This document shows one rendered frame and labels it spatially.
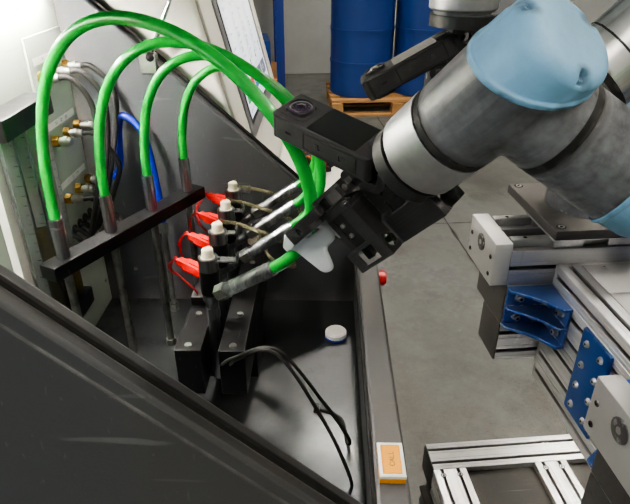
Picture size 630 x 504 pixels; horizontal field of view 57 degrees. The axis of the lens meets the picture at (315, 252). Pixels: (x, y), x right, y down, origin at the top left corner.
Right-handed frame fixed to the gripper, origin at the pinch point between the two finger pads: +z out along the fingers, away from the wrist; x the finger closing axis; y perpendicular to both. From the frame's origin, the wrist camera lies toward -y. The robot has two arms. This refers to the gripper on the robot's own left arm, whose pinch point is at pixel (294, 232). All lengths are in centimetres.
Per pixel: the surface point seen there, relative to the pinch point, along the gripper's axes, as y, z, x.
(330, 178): -3, 53, 56
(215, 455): 9.4, -1.7, -22.9
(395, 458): 27.1, 6.9, -6.0
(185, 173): -19.6, 33.9, 15.5
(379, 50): -66, 281, 403
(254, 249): -2.0, 23.3, 9.0
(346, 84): -66, 316, 380
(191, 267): -6.0, 23.8, -0.4
